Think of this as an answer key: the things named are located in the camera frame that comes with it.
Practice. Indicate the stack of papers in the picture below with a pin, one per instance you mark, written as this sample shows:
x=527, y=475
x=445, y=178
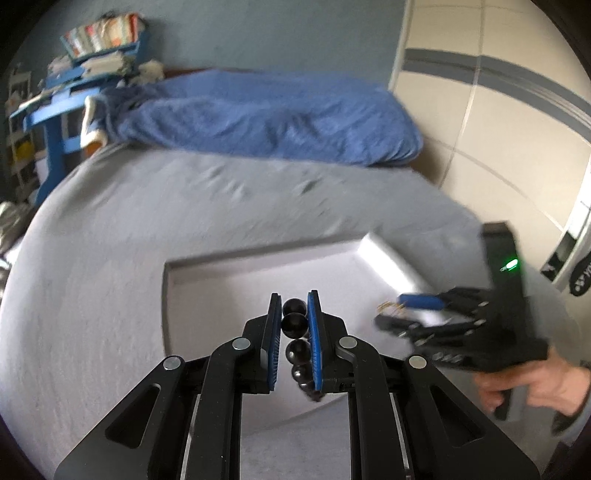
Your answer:
x=99, y=62

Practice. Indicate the white printed object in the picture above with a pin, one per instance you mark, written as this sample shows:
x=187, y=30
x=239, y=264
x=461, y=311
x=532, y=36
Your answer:
x=575, y=249

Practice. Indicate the blue wooden desk shelf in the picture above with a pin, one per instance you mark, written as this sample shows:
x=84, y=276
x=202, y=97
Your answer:
x=53, y=110

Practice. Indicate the grey striped cloth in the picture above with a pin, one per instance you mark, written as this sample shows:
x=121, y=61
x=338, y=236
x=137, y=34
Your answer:
x=9, y=230

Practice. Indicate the row of books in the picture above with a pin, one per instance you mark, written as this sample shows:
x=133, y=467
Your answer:
x=101, y=32

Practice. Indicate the white crumpled cloth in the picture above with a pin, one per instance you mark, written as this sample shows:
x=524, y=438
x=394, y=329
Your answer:
x=151, y=71

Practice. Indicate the grey bed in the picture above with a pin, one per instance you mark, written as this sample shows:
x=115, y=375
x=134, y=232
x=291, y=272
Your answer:
x=115, y=258

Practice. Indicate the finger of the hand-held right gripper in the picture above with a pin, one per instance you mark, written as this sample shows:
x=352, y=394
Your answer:
x=422, y=301
x=438, y=339

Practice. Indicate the white shelf unit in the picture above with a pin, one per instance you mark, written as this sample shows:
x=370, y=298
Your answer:
x=21, y=138

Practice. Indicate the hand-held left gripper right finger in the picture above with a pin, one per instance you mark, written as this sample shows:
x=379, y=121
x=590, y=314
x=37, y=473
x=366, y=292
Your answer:
x=315, y=341

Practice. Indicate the person's right hand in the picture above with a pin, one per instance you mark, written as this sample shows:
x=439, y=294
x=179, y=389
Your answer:
x=554, y=383

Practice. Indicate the white orange cloth item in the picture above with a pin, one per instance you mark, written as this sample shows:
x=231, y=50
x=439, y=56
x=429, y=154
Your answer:
x=93, y=124

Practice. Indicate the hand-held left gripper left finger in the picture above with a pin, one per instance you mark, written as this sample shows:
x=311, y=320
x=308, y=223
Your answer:
x=273, y=341

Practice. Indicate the white shallow cardboard box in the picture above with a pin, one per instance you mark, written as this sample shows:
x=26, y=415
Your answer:
x=221, y=295

